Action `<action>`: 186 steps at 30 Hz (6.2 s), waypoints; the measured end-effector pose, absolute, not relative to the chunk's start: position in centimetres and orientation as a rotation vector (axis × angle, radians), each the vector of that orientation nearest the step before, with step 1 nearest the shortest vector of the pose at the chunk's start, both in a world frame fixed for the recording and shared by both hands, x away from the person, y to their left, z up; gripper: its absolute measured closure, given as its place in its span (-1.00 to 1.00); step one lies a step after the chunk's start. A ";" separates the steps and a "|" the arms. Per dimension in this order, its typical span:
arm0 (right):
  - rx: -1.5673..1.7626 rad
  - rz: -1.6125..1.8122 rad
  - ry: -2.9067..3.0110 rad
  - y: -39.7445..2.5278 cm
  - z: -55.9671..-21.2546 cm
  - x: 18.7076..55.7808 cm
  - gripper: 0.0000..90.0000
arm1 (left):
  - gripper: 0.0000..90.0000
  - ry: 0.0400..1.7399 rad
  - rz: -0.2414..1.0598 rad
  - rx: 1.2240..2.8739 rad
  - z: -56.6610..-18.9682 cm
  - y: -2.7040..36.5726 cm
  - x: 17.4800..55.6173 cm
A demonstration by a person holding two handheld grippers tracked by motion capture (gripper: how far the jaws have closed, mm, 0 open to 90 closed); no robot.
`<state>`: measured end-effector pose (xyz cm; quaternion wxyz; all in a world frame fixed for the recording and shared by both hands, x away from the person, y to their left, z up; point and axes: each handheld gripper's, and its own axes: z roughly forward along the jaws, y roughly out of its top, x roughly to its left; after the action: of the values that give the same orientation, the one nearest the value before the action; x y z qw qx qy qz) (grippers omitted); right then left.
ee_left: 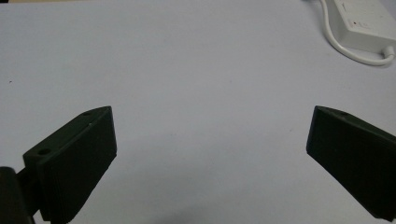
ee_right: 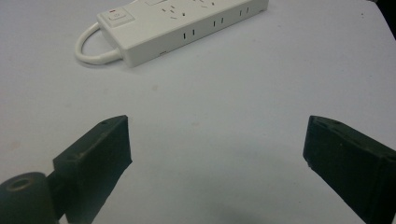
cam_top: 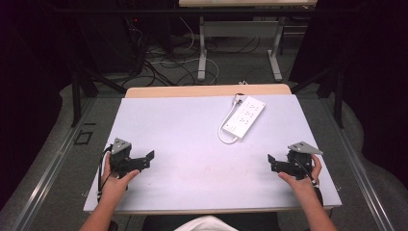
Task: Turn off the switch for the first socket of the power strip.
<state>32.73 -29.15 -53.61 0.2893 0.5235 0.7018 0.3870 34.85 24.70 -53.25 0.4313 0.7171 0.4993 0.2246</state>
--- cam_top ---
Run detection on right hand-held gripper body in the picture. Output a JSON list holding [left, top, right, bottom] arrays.
[[274, 141, 324, 181]]

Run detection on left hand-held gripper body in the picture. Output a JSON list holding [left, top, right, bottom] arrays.
[[110, 137, 152, 179]]

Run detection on person's right hand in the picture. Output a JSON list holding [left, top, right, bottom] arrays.
[[277, 153, 323, 194]]

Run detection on person's left hand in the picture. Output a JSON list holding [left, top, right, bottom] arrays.
[[100, 153, 141, 200]]

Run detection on white table board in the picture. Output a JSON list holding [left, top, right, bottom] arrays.
[[83, 93, 343, 214]]

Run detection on white power strip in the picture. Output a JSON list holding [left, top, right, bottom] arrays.
[[221, 94, 267, 141]]

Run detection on person's dark trousers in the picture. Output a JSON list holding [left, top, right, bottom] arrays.
[[141, 212, 283, 231]]

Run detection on wooden table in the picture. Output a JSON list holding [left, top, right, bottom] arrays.
[[123, 83, 293, 99]]

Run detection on black metal stand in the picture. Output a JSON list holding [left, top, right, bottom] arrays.
[[70, 60, 128, 128], [289, 62, 346, 130]]

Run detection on person's white shirt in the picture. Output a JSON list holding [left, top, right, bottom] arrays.
[[173, 215, 239, 231]]

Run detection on dark curtain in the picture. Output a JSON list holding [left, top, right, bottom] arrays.
[[0, 0, 80, 211], [288, 0, 408, 181]]

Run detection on black computer case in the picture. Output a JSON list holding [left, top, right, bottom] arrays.
[[76, 13, 146, 75]]

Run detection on white desk with metal legs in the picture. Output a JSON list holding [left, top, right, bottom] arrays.
[[178, 0, 319, 83]]

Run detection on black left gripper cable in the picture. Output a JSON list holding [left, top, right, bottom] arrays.
[[96, 144, 114, 204]]

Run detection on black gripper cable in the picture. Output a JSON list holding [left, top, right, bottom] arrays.
[[96, 144, 114, 204], [293, 158, 324, 207]]

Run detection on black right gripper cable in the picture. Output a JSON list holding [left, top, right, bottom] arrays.
[[293, 158, 324, 207]]

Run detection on white power strip cable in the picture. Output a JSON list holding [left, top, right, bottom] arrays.
[[217, 101, 241, 145]]

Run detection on black floor socket frame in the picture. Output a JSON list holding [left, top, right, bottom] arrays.
[[73, 129, 95, 146]]

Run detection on aluminium floor rail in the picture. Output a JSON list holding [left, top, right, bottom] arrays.
[[0, 97, 98, 231], [319, 97, 396, 231]]

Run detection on black floor cable bundle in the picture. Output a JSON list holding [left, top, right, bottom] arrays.
[[120, 18, 201, 89]]

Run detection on white floor cable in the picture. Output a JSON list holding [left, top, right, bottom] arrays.
[[149, 15, 221, 87]]

